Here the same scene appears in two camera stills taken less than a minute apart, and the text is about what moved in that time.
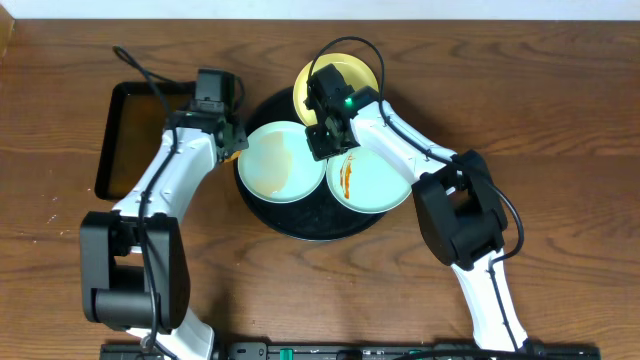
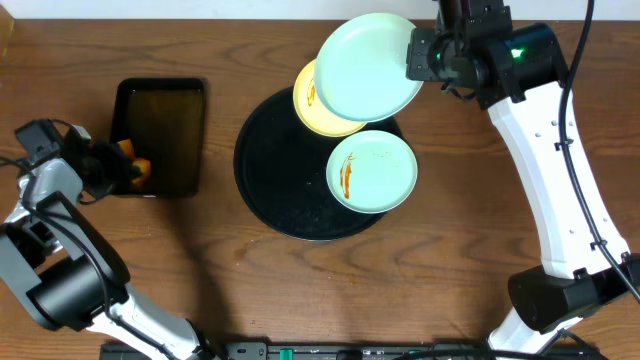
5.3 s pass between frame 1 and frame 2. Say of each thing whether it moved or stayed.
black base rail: stayed
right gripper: moved
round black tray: stayed
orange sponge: moved
